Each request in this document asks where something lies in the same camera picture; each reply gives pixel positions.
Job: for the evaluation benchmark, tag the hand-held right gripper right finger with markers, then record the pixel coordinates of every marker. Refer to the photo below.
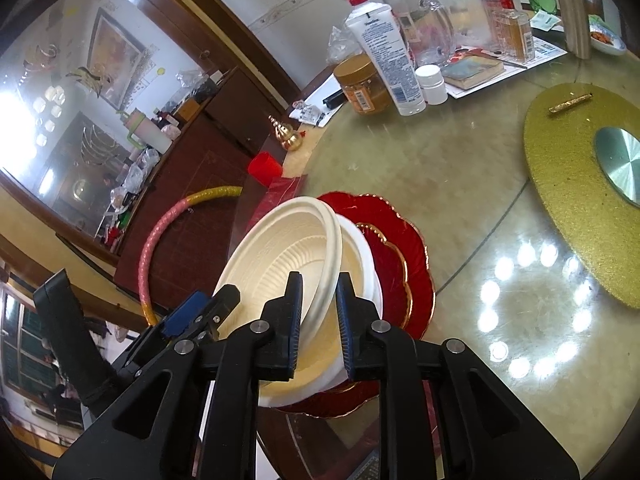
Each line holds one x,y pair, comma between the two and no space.
345,320

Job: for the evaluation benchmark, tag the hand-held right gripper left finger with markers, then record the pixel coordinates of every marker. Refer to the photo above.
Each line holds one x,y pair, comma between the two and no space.
295,320

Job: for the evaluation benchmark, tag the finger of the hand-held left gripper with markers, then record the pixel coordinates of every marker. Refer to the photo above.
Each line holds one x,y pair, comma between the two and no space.
224,305
182,316

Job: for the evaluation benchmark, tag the large white foam bowl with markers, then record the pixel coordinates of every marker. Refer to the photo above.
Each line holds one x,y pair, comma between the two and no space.
378,300

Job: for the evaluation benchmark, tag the cream ribbed bowl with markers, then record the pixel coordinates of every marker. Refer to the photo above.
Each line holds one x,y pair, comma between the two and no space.
280,260
338,260

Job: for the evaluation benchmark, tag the small white foam bowl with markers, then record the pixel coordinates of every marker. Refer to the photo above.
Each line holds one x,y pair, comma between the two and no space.
356,260

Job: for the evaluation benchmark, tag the small red scalloped plate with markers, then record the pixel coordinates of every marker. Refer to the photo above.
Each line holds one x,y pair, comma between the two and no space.
392,265

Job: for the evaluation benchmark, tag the large red scalloped plate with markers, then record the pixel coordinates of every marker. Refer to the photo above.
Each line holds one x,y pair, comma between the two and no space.
400,220

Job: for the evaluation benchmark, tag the pink yellow blue hula hoop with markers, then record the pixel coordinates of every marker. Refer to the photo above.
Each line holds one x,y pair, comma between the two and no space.
155,245

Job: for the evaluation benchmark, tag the dark wooden sideboard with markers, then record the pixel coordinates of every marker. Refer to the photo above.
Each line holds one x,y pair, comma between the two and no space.
200,170

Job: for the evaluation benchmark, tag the red plastic cup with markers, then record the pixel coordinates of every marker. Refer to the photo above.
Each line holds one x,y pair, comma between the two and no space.
265,167

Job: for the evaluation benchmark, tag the gold gourd ornament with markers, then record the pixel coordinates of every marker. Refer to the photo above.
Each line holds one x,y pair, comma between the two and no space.
289,136

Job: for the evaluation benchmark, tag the white tumbler with green lid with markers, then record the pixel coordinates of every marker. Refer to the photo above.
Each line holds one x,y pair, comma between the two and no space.
150,135

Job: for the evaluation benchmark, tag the small wooden box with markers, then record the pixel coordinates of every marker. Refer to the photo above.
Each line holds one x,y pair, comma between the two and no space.
190,109

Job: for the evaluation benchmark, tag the black rectangular box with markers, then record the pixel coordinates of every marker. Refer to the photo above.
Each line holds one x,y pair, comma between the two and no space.
334,99

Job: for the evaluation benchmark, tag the white paper sheet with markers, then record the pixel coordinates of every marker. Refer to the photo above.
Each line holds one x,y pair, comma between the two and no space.
315,95

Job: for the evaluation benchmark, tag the peanut butter jar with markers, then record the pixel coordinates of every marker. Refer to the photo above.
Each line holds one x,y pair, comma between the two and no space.
362,87

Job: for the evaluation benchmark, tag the small white pill bottle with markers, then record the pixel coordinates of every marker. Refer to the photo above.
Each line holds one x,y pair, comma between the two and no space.
431,85

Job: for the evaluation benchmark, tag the gold glitter turntable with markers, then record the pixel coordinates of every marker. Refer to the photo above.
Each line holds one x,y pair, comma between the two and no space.
565,180

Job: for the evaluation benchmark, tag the white bottle with red cap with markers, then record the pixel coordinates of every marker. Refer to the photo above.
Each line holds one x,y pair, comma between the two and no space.
387,50

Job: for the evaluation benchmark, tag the clear plastic bag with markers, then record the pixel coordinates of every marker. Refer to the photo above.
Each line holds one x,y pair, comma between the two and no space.
342,45

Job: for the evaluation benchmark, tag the worn hardcover book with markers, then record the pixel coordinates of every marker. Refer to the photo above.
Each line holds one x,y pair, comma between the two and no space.
472,72

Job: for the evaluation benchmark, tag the clear glass pitcher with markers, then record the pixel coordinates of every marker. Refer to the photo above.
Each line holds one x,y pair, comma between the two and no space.
420,25

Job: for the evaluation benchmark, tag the gold stick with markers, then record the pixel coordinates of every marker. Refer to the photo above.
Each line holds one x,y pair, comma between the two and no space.
570,102

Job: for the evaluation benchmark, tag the clear container with orange contents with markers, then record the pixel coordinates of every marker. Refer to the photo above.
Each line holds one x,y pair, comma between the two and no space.
514,35

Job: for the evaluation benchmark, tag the white printed placemat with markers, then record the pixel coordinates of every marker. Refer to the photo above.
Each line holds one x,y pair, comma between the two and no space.
545,55

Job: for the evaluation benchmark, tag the small plate of food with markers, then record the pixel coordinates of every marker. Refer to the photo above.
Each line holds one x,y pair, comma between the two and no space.
607,37

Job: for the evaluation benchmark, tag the steel thermos flask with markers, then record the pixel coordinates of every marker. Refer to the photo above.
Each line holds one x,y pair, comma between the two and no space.
575,10

